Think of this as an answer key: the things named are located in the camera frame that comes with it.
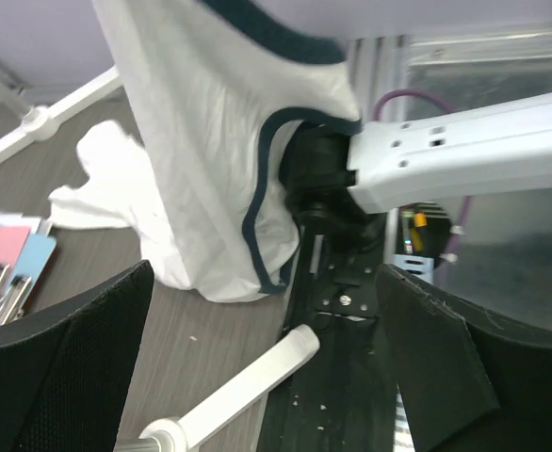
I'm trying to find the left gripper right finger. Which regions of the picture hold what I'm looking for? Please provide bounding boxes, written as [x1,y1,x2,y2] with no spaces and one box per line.
[376,265,552,451]

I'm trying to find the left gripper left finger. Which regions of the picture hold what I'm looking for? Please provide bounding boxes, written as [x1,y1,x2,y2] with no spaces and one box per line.
[0,261,154,451]

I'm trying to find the white navy tank top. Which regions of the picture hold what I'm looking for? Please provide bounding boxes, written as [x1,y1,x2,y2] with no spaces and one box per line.
[49,1,362,302]

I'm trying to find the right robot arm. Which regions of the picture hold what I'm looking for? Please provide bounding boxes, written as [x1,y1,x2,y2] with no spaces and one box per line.
[285,93,552,250]

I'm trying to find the light blue folder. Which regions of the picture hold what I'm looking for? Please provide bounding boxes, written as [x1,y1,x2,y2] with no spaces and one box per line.
[10,234,57,309]

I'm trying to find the silver clothes rack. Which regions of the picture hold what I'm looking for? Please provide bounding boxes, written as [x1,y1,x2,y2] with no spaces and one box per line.
[0,68,319,451]

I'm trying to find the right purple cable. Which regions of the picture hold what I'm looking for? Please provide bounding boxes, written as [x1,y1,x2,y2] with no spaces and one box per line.
[372,88,475,265]

